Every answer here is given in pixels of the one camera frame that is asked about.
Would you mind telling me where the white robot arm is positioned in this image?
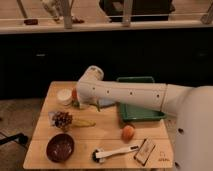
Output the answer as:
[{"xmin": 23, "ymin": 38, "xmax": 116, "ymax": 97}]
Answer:
[{"xmin": 76, "ymin": 65, "xmax": 213, "ymax": 171}]

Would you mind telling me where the white paper cup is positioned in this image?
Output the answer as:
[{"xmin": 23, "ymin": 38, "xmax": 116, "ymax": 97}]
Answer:
[{"xmin": 57, "ymin": 89, "xmax": 72, "ymax": 105}]

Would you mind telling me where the blue sponge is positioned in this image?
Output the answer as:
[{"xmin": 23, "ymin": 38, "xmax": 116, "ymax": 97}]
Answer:
[{"xmin": 99, "ymin": 99, "xmax": 115, "ymax": 108}]

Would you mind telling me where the orange bowl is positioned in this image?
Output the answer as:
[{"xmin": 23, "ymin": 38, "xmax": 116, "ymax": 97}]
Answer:
[{"xmin": 72, "ymin": 88, "xmax": 77, "ymax": 100}]

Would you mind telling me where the green plastic tray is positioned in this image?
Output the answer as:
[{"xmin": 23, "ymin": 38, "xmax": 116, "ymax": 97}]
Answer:
[{"xmin": 117, "ymin": 76, "xmax": 166, "ymax": 122}]

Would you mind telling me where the yellow banana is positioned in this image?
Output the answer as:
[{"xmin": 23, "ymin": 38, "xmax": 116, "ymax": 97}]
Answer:
[{"xmin": 72, "ymin": 120, "xmax": 96, "ymax": 127}]

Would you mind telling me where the orange fruit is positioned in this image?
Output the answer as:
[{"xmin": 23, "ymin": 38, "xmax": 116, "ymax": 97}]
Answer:
[{"xmin": 122, "ymin": 125, "xmax": 135, "ymax": 141}]

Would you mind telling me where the bunch of red grapes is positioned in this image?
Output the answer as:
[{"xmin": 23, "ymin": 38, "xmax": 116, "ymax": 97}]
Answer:
[{"xmin": 52, "ymin": 111, "xmax": 73, "ymax": 132}]

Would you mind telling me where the wooden folding table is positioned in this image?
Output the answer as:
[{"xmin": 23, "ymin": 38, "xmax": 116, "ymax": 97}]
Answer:
[{"xmin": 23, "ymin": 82, "xmax": 173, "ymax": 169}]

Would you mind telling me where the small wooden box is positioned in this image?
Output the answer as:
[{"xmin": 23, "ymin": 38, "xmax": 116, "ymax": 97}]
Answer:
[{"xmin": 134, "ymin": 139, "xmax": 155, "ymax": 166}]

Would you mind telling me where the dark red bowl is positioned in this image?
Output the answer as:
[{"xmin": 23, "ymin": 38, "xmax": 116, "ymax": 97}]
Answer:
[{"xmin": 46, "ymin": 133, "xmax": 74, "ymax": 163}]

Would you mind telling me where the black stand on floor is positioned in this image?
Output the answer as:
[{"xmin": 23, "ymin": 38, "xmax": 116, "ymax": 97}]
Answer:
[{"xmin": 0, "ymin": 132, "xmax": 29, "ymax": 146}]

